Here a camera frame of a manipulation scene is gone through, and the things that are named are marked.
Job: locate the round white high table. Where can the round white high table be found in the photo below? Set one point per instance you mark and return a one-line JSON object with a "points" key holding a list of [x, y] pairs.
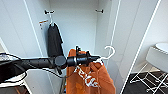
{"points": [[163, 46]]}

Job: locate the orange hoodie with white print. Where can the orange hoodie with white print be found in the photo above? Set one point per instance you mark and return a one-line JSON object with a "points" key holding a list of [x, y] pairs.
{"points": [[100, 80]]}

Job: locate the orange label tag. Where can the orange label tag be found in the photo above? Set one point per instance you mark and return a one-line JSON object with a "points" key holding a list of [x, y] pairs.
{"points": [[43, 22]]}

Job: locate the white wardrobe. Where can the white wardrobe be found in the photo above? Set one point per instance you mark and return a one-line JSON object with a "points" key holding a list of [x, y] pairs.
{"points": [[80, 26]]}

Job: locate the black wall hook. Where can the black wall hook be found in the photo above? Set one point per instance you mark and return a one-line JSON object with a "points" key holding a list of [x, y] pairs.
{"points": [[99, 11], [49, 12]]}

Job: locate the white wardrobe door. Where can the white wardrobe door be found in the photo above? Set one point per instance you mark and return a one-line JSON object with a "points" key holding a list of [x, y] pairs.
{"points": [[16, 26], [133, 33]]}

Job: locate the black T-shirt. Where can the black T-shirt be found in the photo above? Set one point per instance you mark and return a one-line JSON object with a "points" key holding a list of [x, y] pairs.
{"points": [[55, 40]]}

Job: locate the white clothes hanger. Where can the white clothes hanger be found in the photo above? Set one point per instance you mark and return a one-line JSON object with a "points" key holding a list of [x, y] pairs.
{"points": [[109, 53], [51, 21]]}

